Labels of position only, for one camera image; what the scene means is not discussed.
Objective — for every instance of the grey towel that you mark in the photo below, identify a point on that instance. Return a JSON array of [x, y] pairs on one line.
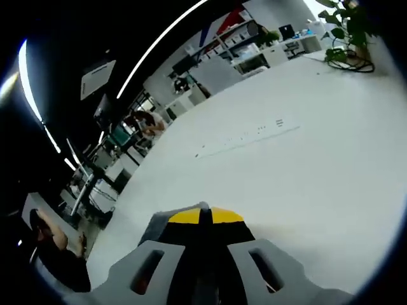
[[157, 227]]

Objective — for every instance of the teal chair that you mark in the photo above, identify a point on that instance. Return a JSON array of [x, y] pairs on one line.
[[122, 136]]

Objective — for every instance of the black monitor on tripod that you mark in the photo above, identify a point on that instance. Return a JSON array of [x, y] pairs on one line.
[[105, 112]]

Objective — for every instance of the ceiling air conditioner unit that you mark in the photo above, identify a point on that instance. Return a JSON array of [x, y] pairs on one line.
[[97, 79]]

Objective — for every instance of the white mesh office chair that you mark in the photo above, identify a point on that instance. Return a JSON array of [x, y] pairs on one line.
[[216, 74]]

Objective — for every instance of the black television on stand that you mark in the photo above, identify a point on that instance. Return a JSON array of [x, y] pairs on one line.
[[185, 64]]

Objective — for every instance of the long ceiling strip light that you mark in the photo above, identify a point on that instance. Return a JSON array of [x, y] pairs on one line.
[[152, 47], [30, 82]]

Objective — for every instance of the small potted green plant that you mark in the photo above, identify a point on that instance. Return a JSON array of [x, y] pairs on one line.
[[269, 37]]

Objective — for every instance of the white storage shelf with boxes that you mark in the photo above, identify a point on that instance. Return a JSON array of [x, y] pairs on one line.
[[229, 35]]

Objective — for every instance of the small dark desktop monitor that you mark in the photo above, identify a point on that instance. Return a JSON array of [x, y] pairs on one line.
[[287, 31]]

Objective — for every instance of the large potted green plant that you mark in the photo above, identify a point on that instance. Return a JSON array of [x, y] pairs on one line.
[[349, 25]]

